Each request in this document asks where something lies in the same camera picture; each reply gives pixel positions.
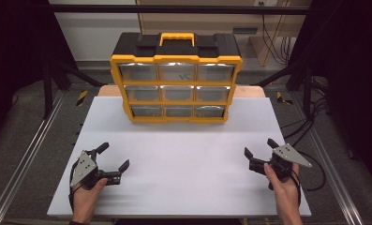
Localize black metal frame bar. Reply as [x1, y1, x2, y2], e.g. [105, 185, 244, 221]
[48, 3, 312, 16]

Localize yellow black striped tape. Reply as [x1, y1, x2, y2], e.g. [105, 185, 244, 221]
[275, 91, 294, 106]
[76, 89, 89, 107]

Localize person's left hand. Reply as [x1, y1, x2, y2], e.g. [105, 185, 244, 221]
[71, 176, 109, 225]

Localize clear plastic storage drawer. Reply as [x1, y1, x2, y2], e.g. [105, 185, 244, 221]
[157, 63, 197, 83]

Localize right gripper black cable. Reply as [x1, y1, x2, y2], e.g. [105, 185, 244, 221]
[267, 170, 303, 208]

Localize black metal stand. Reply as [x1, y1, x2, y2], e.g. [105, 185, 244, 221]
[254, 58, 317, 118]
[42, 58, 107, 120]

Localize aluminium floor rail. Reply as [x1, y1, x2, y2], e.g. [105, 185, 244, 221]
[290, 93, 365, 225]
[0, 89, 67, 225]

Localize white panel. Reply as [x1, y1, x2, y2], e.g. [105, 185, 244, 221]
[52, 12, 141, 63]

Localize group of clear drawers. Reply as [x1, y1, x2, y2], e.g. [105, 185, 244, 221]
[117, 62, 237, 118]

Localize black curtain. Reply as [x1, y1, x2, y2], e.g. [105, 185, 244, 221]
[287, 0, 372, 191]
[0, 0, 79, 151]

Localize black floor cables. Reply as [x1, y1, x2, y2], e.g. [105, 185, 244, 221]
[279, 77, 329, 192]

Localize black hanging cables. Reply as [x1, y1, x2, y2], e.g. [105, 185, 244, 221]
[260, 13, 298, 68]

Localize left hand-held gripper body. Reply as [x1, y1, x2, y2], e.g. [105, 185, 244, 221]
[69, 149, 123, 190]

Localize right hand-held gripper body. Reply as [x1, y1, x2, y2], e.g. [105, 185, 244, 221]
[247, 142, 313, 181]

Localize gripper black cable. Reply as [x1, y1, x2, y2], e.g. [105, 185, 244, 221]
[267, 170, 303, 208]
[67, 163, 82, 212]

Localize yellow black drawer organizer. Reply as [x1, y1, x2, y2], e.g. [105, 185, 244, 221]
[109, 32, 244, 124]

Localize grey vent plate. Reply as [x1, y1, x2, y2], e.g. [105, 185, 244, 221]
[231, 26, 259, 35]

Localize person's right hand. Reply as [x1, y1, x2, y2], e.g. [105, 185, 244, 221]
[263, 162, 303, 208]

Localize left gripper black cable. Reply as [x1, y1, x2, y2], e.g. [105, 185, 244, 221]
[67, 163, 82, 212]

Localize white wall socket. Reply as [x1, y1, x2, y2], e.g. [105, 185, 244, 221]
[253, 0, 279, 8]

